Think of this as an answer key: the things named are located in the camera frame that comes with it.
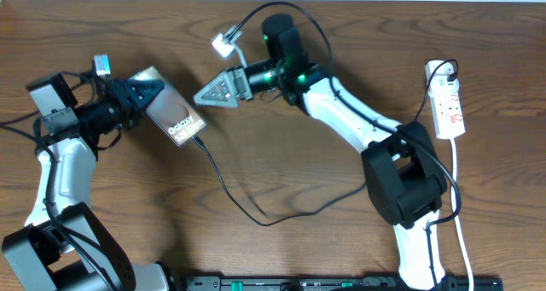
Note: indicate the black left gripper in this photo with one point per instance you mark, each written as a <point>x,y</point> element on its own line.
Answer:
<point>129,84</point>

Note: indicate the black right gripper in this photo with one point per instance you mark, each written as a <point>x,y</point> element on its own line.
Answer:
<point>236,85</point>

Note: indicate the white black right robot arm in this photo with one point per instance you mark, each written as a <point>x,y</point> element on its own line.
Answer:
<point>404,177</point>

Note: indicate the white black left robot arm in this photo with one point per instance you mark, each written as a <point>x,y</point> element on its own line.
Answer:
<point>63,245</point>

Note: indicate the white charger plug adapter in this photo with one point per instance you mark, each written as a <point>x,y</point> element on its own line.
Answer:
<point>445,83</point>

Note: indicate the white power strip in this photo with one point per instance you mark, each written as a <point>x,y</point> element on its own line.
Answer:
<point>446,107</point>

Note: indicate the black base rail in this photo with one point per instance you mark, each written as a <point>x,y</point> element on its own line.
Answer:
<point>296,283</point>

